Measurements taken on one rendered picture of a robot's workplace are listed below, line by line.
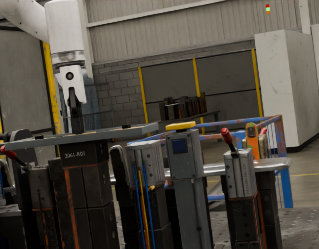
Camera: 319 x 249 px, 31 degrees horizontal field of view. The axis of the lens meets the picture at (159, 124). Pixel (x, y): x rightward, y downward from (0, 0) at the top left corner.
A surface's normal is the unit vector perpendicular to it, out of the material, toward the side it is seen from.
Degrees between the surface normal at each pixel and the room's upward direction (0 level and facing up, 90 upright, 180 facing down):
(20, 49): 89
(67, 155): 90
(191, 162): 90
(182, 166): 90
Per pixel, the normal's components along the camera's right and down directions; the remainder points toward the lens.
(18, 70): 0.93, -0.11
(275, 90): -0.42, 0.11
